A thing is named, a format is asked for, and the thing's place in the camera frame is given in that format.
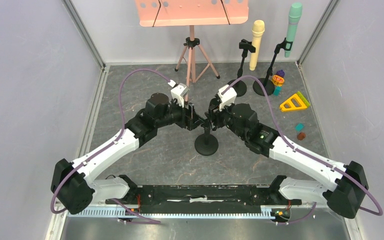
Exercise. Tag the teal toy block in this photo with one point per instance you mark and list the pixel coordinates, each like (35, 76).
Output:
(277, 90)

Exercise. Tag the purple toy block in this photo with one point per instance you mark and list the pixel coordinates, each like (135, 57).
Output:
(280, 73)

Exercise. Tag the brown round toy piece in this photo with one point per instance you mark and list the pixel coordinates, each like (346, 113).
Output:
(301, 136)

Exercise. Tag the green microphone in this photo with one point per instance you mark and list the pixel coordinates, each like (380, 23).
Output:
(294, 16)

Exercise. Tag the white slotted cable duct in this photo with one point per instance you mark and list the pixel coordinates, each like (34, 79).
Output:
(117, 211)

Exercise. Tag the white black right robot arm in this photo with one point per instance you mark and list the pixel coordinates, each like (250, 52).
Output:
(341, 186)

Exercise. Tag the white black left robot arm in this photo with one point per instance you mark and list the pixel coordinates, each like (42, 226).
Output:
(75, 183)

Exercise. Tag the yellow triangular toy block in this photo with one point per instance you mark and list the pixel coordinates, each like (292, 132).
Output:
(296, 102)

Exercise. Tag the black microphone desk stand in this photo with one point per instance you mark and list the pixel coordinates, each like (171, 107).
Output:
(206, 144)

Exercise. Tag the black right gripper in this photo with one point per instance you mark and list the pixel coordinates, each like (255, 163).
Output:
(218, 114)

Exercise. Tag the yellow microphone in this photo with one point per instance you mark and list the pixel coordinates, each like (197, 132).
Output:
(258, 30)

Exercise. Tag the black microphone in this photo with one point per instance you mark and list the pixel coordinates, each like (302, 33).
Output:
(213, 105)

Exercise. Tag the black right microphone stand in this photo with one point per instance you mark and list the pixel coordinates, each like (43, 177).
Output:
(264, 87)

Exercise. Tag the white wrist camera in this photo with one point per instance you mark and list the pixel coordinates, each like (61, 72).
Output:
(178, 92)
(227, 96)

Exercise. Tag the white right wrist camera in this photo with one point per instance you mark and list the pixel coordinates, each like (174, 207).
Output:
(227, 96)

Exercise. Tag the black middle microphone stand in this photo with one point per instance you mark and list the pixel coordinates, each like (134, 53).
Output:
(240, 87)

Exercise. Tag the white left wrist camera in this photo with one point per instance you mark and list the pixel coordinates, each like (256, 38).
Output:
(178, 92)

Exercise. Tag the small teal cube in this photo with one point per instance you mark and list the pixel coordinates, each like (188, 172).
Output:
(299, 127)

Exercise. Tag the pink tripod music stand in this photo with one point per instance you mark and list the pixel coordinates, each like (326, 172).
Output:
(192, 13)

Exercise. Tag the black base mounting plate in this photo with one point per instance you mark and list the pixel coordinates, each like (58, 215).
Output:
(205, 199)

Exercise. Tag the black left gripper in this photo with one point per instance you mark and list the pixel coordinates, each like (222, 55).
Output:
(190, 118)

